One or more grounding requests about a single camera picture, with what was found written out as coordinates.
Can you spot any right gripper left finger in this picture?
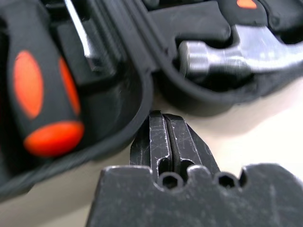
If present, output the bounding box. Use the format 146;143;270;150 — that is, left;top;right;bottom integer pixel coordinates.
129;110;171;177

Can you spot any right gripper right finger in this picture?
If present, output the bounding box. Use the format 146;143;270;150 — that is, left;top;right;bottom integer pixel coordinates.
165;114;221;177

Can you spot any long black orange screwdriver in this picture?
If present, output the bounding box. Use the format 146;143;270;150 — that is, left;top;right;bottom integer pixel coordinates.
6;0;96;158

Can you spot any black tool case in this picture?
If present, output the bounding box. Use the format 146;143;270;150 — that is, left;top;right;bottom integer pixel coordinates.
0;0;303;202

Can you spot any steel claw hammer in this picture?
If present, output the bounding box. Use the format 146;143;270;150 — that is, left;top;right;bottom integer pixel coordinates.
178;0;303;80

